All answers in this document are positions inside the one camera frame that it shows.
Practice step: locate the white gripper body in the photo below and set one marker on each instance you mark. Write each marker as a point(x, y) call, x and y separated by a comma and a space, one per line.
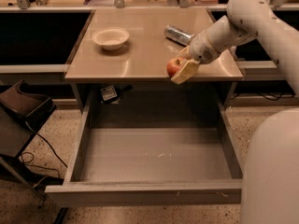
point(202, 48)

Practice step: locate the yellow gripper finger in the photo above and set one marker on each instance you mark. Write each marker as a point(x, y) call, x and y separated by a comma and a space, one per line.
point(186, 69)
point(185, 54)

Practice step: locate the red apple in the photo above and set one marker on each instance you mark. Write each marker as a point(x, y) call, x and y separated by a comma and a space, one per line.
point(174, 65)

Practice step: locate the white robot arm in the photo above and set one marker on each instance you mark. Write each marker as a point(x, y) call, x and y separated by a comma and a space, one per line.
point(270, 185)

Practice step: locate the grey counter cabinet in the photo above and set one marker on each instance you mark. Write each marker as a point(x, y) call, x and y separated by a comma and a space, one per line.
point(141, 61)

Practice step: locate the open grey drawer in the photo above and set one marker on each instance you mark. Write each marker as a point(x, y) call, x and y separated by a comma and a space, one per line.
point(153, 148)

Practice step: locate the silver soda can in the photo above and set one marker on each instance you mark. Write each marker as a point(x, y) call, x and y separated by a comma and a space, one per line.
point(177, 35)

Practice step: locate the white paper bowl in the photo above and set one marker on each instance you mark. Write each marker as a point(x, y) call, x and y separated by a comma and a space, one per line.
point(111, 38)

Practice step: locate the small label tag device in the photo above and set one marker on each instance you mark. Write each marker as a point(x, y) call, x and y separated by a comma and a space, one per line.
point(108, 93)

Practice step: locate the dark chair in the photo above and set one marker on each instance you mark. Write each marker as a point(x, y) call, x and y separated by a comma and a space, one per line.
point(22, 115)

